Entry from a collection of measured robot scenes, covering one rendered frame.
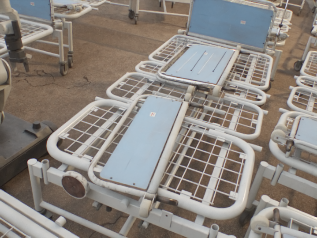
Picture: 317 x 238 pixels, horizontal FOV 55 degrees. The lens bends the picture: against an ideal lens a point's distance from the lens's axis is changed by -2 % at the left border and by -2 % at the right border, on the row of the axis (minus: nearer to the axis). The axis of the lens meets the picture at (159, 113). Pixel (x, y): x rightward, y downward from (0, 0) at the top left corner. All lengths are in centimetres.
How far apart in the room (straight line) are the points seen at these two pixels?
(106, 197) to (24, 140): 87
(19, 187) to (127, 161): 87
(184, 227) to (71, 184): 45
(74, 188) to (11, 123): 103
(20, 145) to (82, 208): 51
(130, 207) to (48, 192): 78
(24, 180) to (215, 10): 202
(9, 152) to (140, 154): 86
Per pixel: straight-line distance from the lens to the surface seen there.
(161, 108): 162
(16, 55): 191
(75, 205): 181
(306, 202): 217
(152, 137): 140
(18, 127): 213
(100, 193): 125
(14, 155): 188
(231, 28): 286
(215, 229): 118
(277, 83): 364
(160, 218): 120
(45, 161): 137
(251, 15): 281
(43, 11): 299
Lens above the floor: 136
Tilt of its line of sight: 32 degrees down
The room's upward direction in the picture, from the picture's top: 8 degrees clockwise
